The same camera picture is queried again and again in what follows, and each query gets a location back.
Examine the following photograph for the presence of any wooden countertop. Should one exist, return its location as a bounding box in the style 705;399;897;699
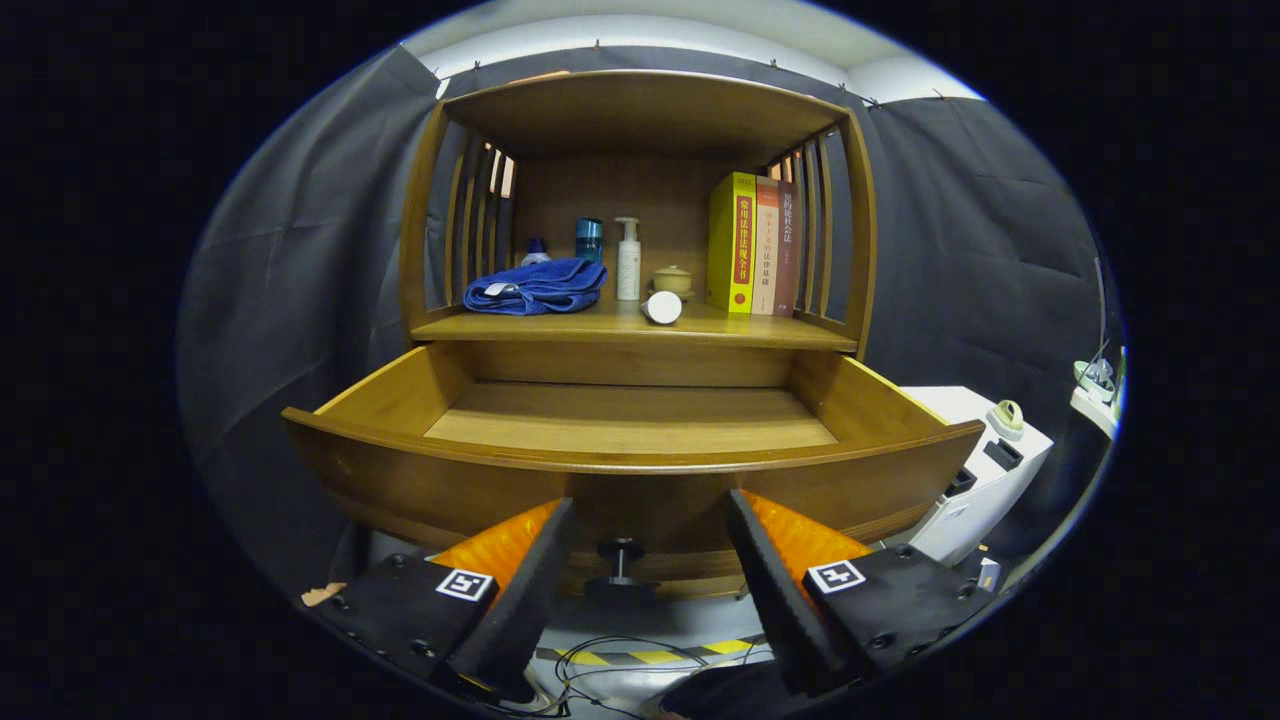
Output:
410;295;859;353

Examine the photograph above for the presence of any black cable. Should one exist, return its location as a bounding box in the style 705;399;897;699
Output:
555;635;776;719

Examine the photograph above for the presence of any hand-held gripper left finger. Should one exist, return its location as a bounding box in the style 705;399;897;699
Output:
318;497;578;701

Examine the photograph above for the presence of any white side shelf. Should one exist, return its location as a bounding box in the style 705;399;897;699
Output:
1070;385;1123;441

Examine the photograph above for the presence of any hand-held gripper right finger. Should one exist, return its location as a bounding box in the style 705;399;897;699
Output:
726;489;1001;699

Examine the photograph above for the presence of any white box appliance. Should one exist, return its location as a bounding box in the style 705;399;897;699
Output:
895;386;1056;567

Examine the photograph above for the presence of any wooden drawer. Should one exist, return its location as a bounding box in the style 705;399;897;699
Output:
281;340;986;606

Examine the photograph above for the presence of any pale green bowl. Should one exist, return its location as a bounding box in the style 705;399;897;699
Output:
1074;358;1117;403

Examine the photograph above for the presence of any yellow book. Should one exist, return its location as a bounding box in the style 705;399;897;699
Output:
705;171;758;315

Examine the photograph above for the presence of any dark red book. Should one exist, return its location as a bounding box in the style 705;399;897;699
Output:
773;180;801;319

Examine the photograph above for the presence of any yellow black hazard tape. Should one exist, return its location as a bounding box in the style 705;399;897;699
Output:
535;635;771;667

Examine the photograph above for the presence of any black backdrop cloth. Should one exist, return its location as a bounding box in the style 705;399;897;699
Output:
180;45;1121;601

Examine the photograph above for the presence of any blue folded towel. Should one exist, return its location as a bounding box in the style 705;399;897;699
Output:
462;257;609;317

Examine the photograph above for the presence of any white pump bottle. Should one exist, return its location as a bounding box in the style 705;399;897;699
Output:
614;217;643;302

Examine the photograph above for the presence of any orange and white book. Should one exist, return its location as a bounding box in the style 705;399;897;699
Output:
750;177;781;317

